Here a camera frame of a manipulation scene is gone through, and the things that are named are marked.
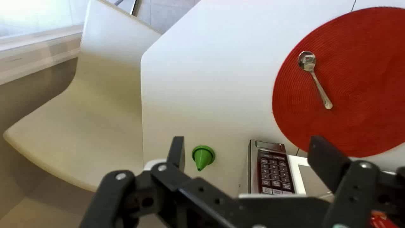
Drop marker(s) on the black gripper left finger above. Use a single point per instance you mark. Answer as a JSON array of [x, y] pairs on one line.
[[126, 198]]

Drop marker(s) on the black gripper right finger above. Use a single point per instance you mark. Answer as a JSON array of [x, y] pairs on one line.
[[362, 194]]

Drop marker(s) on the silver microwave oven body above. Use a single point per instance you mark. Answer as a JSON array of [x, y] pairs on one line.
[[273, 169]]

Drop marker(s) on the green plastic funnel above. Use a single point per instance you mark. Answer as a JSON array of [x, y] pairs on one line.
[[202, 158]]

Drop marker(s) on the cream moulded chair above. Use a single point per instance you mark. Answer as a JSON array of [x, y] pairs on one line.
[[92, 114]]

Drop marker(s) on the red plate with utensil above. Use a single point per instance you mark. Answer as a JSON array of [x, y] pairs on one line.
[[362, 84]]

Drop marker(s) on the silver metal spoon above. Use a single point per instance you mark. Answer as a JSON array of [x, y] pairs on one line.
[[314, 80]]

